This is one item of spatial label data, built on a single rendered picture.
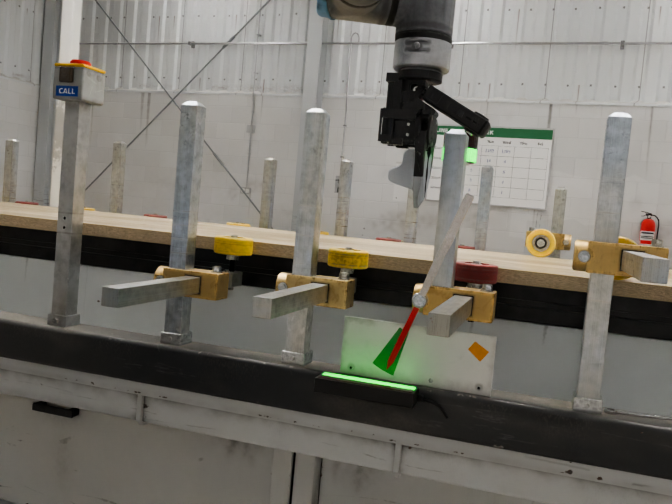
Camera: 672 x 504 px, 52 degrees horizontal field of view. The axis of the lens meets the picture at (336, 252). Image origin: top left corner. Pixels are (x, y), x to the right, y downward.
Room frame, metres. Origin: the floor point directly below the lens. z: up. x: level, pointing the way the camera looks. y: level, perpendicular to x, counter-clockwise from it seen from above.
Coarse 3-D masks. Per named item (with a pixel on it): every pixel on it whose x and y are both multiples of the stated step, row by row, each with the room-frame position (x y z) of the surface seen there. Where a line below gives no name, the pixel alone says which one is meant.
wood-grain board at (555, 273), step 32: (0, 224) 1.67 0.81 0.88; (32, 224) 1.64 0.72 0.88; (96, 224) 1.59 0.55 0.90; (128, 224) 1.71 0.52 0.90; (160, 224) 1.87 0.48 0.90; (224, 224) 2.29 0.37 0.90; (288, 256) 1.45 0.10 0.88; (320, 256) 1.43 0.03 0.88; (384, 256) 1.39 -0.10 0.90; (416, 256) 1.45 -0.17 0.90; (480, 256) 1.69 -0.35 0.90; (512, 256) 1.85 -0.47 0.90; (576, 288) 1.28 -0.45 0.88; (640, 288) 1.25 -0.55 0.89
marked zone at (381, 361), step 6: (396, 336) 1.17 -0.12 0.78; (390, 342) 1.17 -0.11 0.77; (396, 342) 1.17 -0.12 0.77; (384, 348) 1.18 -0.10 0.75; (390, 348) 1.17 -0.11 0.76; (402, 348) 1.17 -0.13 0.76; (384, 354) 1.18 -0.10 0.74; (390, 354) 1.17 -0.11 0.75; (378, 360) 1.18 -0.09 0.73; (384, 360) 1.18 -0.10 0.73; (396, 360) 1.17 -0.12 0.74; (378, 366) 1.18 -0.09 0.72; (384, 366) 1.18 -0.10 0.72; (390, 366) 1.17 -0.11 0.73; (396, 366) 1.17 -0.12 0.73; (390, 372) 1.17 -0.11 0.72
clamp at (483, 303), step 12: (420, 288) 1.17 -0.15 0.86; (432, 288) 1.16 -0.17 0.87; (444, 288) 1.15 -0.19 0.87; (456, 288) 1.15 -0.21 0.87; (468, 288) 1.17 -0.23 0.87; (432, 300) 1.15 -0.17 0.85; (444, 300) 1.15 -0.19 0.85; (480, 300) 1.13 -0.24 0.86; (492, 300) 1.13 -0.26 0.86; (420, 312) 1.18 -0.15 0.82; (480, 312) 1.13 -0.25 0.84; (492, 312) 1.13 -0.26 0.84
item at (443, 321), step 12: (456, 300) 1.07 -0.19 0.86; (468, 300) 1.08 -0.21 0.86; (432, 312) 0.91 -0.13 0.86; (444, 312) 0.92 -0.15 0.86; (456, 312) 0.95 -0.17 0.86; (468, 312) 1.10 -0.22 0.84; (432, 324) 0.90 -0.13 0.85; (444, 324) 0.90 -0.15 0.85; (456, 324) 0.96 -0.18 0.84; (444, 336) 0.90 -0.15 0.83
